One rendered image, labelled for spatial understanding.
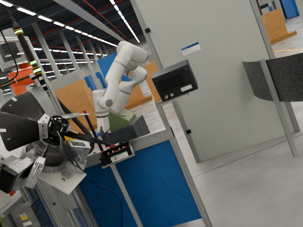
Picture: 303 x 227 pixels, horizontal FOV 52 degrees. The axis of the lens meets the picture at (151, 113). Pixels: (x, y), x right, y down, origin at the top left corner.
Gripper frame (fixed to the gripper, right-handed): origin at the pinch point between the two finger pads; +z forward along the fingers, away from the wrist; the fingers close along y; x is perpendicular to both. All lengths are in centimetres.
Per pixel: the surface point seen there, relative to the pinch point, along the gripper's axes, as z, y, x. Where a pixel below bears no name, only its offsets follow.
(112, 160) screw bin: 16.3, -4.7, 0.7
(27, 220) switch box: 38, 33, -43
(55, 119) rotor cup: -18.5, 16.5, -22.9
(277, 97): 3, -112, 125
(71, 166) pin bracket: 9.6, 20.9, -15.5
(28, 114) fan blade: -22.0, 14.6, -41.0
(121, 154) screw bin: 13.3, -6.5, 7.0
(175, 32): -65, -172, 30
